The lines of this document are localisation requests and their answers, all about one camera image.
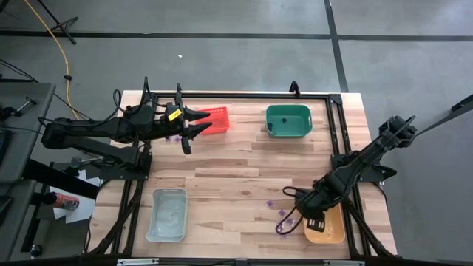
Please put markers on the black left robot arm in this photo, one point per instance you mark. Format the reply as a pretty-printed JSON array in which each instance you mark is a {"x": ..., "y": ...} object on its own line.
[{"x": 92, "y": 127}]

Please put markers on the orange plastic bin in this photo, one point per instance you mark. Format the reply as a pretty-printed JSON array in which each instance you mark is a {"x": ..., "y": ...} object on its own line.
[{"x": 334, "y": 229}]

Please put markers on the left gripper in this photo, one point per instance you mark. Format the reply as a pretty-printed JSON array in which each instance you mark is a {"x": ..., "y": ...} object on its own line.
[{"x": 186, "y": 147}]

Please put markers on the green plastic bin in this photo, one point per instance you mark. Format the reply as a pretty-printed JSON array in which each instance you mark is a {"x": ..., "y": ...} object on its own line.
[{"x": 295, "y": 127}]

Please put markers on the grey round knob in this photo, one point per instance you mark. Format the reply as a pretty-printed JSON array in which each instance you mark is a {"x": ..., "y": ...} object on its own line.
[{"x": 75, "y": 161}]

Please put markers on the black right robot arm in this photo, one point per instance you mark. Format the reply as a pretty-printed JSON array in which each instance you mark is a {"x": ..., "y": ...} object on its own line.
[{"x": 369, "y": 155}]

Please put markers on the clear plastic bin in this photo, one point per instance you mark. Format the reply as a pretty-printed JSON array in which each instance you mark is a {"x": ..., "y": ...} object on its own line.
[{"x": 168, "y": 216}]

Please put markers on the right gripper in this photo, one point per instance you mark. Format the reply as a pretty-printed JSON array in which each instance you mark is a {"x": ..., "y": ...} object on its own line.
[{"x": 314, "y": 203}]

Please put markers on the left wrist camera yellow sticker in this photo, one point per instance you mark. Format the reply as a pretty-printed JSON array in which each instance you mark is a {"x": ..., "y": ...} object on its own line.
[{"x": 174, "y": 115}]

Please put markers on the orange spray can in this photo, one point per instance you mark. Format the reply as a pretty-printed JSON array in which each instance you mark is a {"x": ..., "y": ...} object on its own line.
[{"x": 66, "y": 202}]

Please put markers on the grey side table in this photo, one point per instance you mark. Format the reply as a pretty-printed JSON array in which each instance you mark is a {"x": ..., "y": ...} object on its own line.
[{"x": 22, "y": 147}]

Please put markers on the red plastic mesh basket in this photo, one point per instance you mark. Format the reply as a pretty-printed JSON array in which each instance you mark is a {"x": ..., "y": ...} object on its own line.
[{"x": 220, "y": 122}]

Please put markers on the black caster wheel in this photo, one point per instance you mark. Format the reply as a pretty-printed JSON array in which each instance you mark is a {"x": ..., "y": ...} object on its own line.
[{"x": 35, "y": 251}]

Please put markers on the black tripod stand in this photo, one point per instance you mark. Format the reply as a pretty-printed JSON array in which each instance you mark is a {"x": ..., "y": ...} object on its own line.
[{"x": 66, "y": 33}]

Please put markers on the black frame hook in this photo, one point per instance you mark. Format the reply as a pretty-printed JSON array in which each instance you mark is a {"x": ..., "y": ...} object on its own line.
[
  {"x": 179, "y": 88},
  {"x": 294, "y": 88}
]

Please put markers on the black diagonal beam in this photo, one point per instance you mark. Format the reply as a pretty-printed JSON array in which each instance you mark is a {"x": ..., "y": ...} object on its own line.
[{"x": 63, "y": 181}]

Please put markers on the white paper sheet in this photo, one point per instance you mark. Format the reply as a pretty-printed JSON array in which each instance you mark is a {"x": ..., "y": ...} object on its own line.
[{"x": 83, "y": 210}]

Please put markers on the silver metal bracket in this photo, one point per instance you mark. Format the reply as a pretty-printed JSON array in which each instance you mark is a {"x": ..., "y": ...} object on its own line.
[
  {"x": 136, "y": 262},
  {"x": 343, "y": 263}
]

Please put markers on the black slanted bar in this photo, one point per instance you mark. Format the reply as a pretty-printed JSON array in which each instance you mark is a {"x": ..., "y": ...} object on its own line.
[{"x": 458, "y": 109}]

